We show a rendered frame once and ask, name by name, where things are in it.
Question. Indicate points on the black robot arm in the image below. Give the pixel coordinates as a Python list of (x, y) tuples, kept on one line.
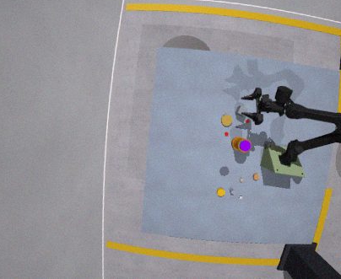
[(295, 111)]

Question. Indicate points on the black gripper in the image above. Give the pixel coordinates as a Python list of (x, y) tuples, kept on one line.
[(257, 117)]

